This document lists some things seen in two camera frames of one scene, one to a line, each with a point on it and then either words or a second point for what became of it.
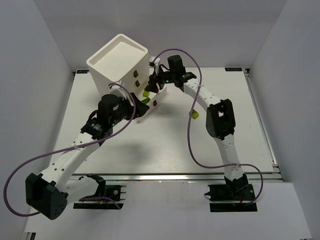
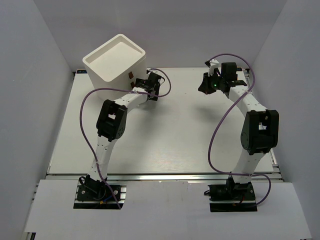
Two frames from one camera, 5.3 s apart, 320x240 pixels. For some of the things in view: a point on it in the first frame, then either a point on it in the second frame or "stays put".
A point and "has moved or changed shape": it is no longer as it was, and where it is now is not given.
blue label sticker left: x=82 y=71 stays put
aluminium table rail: x=179 y=178 stays put
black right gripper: x=155 y=81 to x=205 y=85
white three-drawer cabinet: x=124 y=64 has moved or changed shape
